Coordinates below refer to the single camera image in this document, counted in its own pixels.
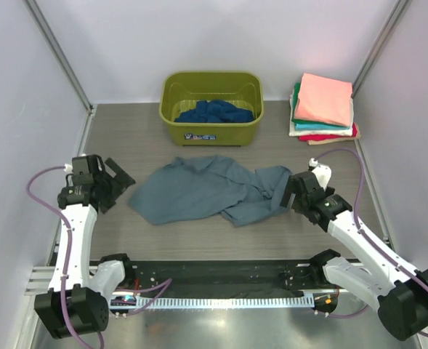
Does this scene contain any grey-blue t-shirt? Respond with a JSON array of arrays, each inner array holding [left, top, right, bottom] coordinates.
[[128, 155, 291, 228]]

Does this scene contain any olive green plastic basket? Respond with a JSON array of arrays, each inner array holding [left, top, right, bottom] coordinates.
[[159, 71, 264, 146]]

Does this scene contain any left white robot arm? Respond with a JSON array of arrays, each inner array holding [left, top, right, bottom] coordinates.
[[28, 154, 136, 340]]

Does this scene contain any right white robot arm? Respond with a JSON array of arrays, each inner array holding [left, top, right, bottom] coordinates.
[[280, 165, 428, 341]]

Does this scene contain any tan folded t-shirt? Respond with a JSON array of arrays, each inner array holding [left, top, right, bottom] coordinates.
[[307, 124, 360, 145]]

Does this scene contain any red folded t-shirt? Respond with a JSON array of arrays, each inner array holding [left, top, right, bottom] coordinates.
[[298, 124, 360, 144]]

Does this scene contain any white folded t-shirt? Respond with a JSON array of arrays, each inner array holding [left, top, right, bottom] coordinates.
[[288, 95, 354, 137]]

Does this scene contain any teal folded t-shirt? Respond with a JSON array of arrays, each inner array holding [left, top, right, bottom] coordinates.
[[293, 121, 351, 131]]

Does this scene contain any pink folded t-shirt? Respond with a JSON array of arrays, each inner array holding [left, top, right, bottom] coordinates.
[[294, 73, 352, 127]]

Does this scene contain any green folded t-shirt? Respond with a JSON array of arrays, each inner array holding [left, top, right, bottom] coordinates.
[[291, 82, 301, 120]]

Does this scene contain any dark blue t-shirt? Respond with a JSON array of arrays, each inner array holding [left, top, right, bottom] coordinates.
[[174, 100, 254, 124]]

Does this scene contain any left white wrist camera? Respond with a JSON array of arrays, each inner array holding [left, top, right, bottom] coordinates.
[[64, 153, 86, 174]]

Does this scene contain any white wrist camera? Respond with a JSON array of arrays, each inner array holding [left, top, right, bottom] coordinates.
[[64, 153, 86, 174], [308, 158, 332, 190]]

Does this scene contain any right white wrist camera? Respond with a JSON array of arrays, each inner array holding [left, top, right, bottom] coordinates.
[[308, 158, 332, 190]]

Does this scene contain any aluminium rail extrusion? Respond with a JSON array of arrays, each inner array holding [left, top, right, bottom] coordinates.
[[24, 263, 102, 297]]

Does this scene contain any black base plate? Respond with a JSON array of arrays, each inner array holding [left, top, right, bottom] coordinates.
[[133, 260, 336, 299]]

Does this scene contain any white slotted cable duct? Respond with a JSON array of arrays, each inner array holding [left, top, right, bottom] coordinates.
[[108, 294, 315, 310]]

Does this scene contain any left aluminium frame post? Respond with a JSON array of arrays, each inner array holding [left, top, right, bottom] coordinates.
[[23, 0, 93, 113]]

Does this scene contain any aluminium frame post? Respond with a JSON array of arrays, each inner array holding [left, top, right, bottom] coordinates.
[[352, 0, 413, 99], [23, 0, 93, 113]]

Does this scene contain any right aluminium frame post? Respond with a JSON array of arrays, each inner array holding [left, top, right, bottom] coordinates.
[[352, 0, 413, 99]]

